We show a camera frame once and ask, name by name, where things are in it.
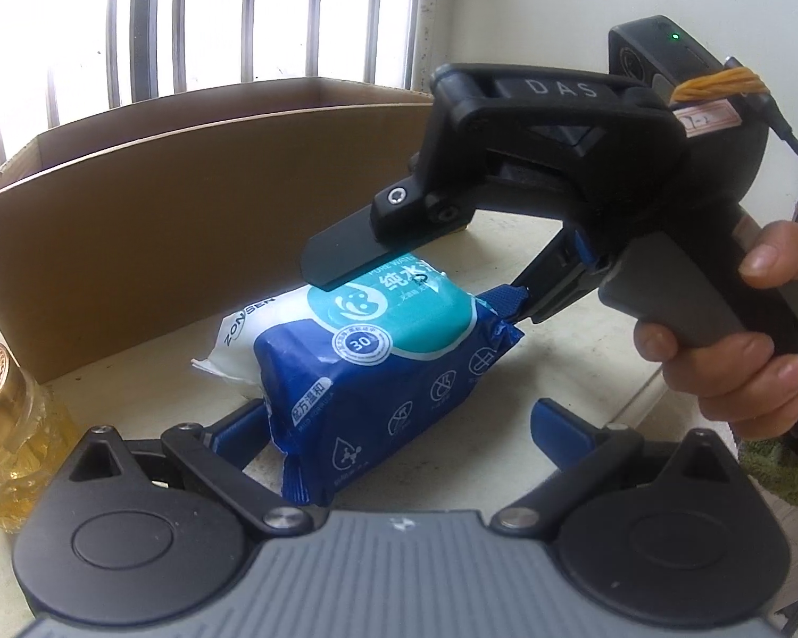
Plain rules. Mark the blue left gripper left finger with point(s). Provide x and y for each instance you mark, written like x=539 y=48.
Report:
x=242 y=435

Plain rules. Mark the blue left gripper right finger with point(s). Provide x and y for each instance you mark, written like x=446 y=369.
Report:
x=561 y=435

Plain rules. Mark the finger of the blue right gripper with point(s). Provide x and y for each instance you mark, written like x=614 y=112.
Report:
x=507 y=301
x=584 y=250

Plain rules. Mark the blue wet wipes pack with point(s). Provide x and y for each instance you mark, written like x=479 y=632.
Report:
x=352 y=375

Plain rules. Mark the person right hand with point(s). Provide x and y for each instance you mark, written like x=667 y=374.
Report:
x=741 y=380

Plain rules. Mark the yellow rubber band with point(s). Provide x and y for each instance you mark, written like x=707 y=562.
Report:
x=719 y=85

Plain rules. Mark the yellow perfume bottle gold cap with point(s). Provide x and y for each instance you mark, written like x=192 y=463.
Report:
x=36 y=436

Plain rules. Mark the brown cardboard box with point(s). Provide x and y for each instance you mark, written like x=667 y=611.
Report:
x=135 y=222

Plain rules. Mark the metal window bars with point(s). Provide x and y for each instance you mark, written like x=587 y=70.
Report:
x=62 y=60

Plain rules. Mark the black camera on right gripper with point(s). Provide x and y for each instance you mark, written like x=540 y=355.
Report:
x=660 y=53

